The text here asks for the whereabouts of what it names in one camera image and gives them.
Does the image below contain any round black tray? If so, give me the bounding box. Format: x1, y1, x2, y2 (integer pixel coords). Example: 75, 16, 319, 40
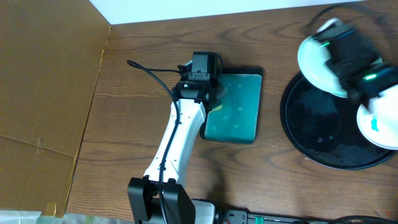
280, 73, 395, 170

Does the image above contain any white plate with green stain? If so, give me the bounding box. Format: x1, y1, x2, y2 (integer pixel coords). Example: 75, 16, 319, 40
356, 86, 397, 150

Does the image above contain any mint green plate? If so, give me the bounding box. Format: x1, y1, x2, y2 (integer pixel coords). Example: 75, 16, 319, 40
297, 18, 347, 98

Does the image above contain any black cable bottom right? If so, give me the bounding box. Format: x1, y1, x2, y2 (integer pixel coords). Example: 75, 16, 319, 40
329, 215, 398, 224

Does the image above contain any brown cardboard panel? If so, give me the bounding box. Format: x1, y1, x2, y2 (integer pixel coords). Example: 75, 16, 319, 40
1, 0, 111, 217

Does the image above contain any yellow green scrubbing sponge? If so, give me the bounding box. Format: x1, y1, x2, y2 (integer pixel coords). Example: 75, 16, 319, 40
211, 104, 223, 112

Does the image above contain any rectangular black water tray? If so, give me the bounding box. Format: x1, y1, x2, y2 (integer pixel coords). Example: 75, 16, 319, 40
200, 67, 264, 144

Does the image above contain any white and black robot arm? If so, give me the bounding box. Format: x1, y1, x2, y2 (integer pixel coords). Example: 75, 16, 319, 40
127, 80, 223, 224

